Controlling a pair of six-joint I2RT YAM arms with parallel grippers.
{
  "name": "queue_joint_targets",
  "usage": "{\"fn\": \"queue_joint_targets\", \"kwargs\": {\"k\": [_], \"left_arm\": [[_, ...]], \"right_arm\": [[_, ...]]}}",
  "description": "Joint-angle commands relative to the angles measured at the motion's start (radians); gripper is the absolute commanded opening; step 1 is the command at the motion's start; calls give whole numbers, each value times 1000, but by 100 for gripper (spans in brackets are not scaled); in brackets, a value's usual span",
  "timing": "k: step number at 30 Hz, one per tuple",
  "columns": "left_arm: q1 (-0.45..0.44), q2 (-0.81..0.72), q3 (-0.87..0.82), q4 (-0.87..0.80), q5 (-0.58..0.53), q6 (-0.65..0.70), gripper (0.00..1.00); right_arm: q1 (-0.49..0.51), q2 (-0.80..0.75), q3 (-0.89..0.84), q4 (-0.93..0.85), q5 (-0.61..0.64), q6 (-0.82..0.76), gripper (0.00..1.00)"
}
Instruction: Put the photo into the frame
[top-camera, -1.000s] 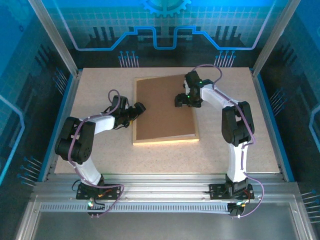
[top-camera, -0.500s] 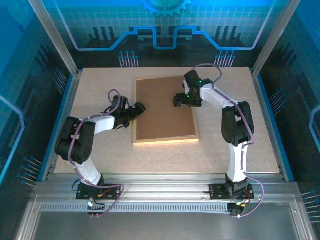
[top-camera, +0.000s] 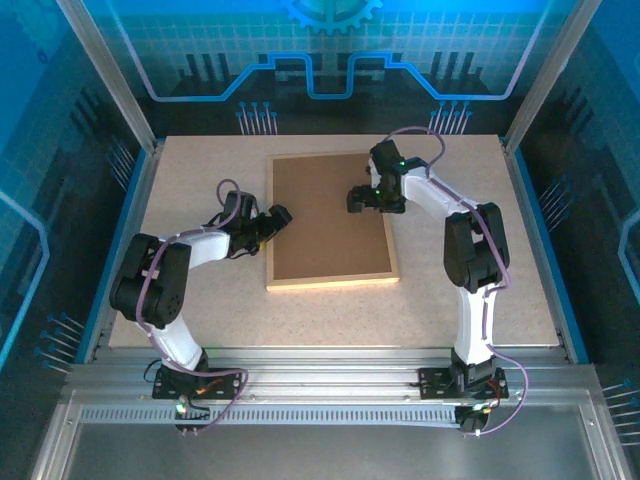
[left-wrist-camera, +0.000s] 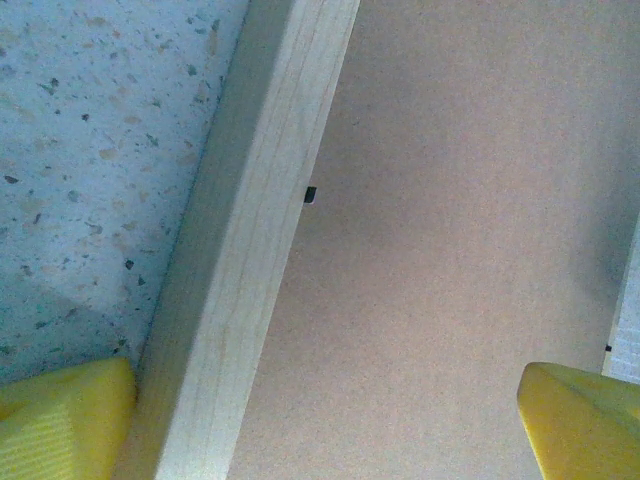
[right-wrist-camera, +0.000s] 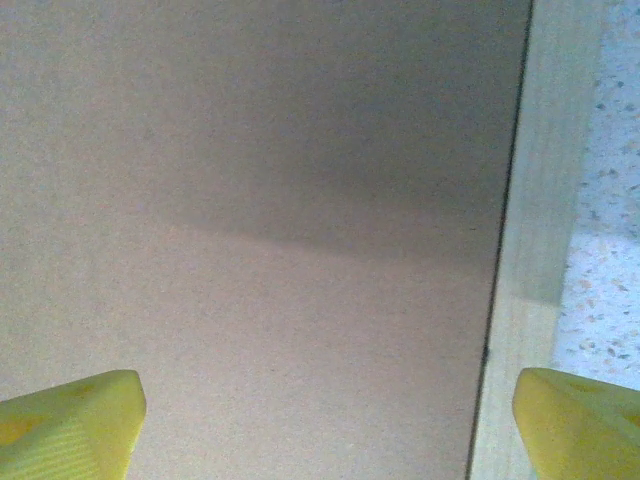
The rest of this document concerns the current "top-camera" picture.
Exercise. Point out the brown backing board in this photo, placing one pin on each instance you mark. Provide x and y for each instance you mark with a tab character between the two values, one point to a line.
325	235

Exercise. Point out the light wooden picture frame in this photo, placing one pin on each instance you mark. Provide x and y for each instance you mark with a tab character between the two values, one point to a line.
330	283

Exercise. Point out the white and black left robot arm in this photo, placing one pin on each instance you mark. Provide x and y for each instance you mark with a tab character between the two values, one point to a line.
205	247

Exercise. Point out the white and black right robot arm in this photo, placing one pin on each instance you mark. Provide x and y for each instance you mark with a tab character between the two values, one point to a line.
430	190

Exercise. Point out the black controller module with LED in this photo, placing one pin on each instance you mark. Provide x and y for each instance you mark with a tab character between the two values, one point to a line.
185	407
475	420

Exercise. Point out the grey metal tray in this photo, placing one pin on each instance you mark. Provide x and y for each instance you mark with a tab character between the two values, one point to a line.
325	450

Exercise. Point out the aluminium cross rail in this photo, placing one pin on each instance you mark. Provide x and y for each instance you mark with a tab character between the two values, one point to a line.
325	372

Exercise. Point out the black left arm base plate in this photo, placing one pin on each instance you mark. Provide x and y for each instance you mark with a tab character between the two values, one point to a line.
162	387

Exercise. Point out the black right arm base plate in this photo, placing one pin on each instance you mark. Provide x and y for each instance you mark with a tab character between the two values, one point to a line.
430	385

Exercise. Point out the aluminium corner post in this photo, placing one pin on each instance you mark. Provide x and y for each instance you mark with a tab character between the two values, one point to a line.
107	75
550	75

